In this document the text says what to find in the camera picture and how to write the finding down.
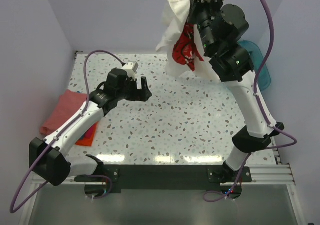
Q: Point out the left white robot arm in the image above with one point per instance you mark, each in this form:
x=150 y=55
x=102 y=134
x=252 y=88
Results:
x=48 y=157

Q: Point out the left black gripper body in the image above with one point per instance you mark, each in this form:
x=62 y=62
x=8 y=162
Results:
x=135 y=94

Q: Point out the folded orange t shirt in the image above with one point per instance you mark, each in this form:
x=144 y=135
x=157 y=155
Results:
x=87 y=139

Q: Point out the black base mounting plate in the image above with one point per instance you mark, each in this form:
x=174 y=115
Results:
x=117 y=178

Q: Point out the teal plastic basket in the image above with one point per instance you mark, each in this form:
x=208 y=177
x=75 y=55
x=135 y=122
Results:
x=264 y=78

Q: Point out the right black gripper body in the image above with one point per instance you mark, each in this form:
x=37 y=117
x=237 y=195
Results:
x=207 y=10

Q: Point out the white t shirt red print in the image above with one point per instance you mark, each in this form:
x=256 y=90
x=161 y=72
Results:
x=182 y=43

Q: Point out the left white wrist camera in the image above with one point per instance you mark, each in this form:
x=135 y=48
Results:
x=131 y=68

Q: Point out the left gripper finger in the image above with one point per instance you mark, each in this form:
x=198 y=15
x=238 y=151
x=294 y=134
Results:
x=132 y=83
x=144 y=83

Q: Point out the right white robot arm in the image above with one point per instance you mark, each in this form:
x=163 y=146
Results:
x=220 y=28

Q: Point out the folded pink t shirt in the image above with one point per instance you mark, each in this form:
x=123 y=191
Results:
x=68 y=104

